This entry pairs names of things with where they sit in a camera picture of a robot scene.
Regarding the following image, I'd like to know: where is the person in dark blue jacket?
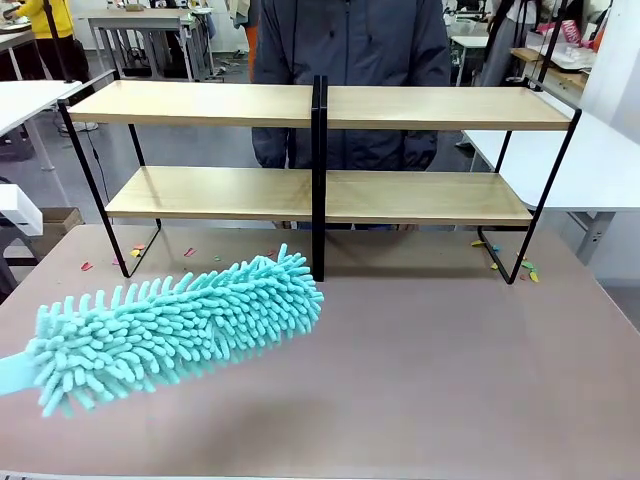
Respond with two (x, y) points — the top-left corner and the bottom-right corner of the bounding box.
(249, 0), (454, 232)

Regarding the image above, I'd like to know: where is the person in yellow top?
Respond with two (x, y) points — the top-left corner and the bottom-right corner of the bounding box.
(14, 0), (90, 84)

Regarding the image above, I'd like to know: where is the brown cardboard box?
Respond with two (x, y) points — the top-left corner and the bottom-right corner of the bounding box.
(40, 206), (85, 247)

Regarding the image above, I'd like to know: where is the wood top metal table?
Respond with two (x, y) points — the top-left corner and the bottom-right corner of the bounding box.
(87, 7), (214, 82)

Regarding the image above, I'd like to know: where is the person in grey clothes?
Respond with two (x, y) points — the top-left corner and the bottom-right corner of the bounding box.
(480, 0), (527, 89)

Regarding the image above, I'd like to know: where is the wooden table with items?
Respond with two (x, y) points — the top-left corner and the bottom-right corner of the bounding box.
(510, 45), (587, 92)

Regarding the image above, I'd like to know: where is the black stand pole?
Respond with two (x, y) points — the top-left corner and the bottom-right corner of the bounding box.
(528, 0), (572, 92)
(42, 0), (77, 85)

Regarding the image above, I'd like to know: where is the white box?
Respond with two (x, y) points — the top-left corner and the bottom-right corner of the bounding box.
(0, 183), (45, 237)

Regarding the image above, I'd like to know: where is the teal chenille duster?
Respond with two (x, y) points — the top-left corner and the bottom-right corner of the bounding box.
(0, 243), (325, 420)

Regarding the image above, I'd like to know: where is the wooden two-tier shelf black frame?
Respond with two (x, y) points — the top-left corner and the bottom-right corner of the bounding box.
(57, 74), (322, 284)
(319, 74), (583, 286)

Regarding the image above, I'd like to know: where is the pink printed box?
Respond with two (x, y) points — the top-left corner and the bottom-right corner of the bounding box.
(557, 18), (587, 47)

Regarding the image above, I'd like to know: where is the white table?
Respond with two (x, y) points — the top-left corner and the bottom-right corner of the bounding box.
(462, 110), (640, 266)
(0, 78), (85, 174)

